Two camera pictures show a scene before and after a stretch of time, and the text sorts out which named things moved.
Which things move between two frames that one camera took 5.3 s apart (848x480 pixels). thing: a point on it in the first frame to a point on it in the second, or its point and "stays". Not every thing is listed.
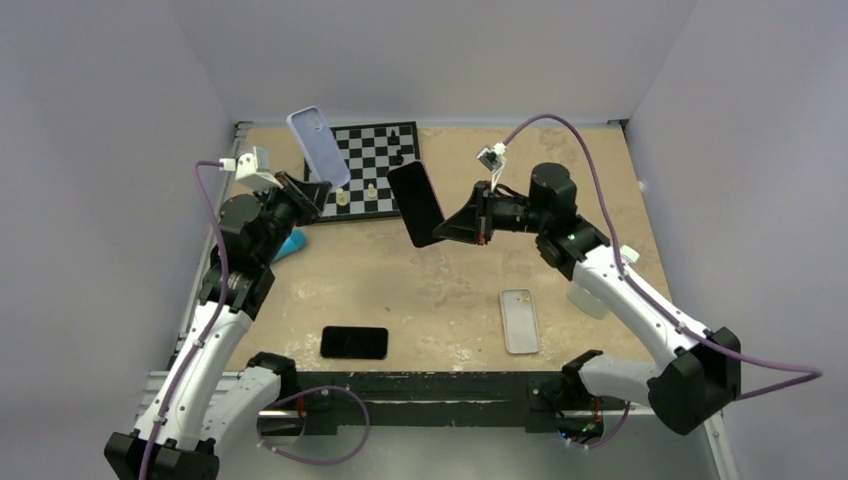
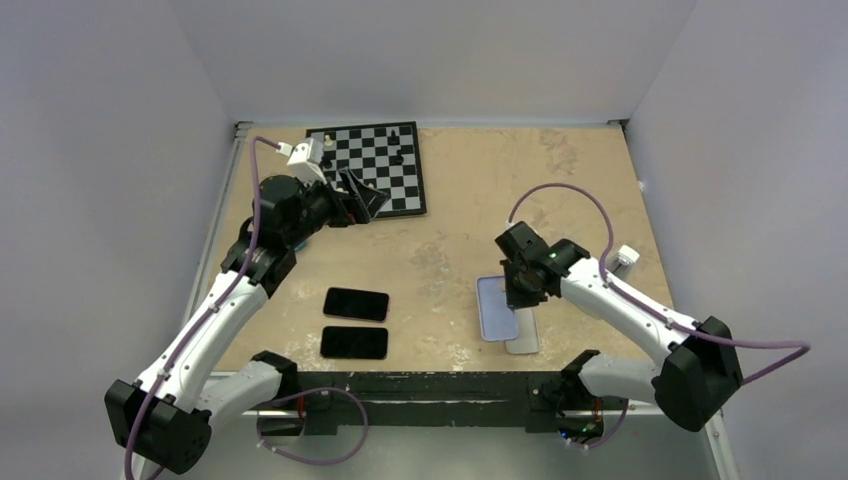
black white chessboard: [369, 152] stays
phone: [354, 342] stays
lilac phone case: [319, 145] to [497, 321]
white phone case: [520, 320] stays
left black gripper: [308, 198] to [345, 208]
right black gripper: [471, 224] to [516, 299]
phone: [417, 202] to [357, 304]
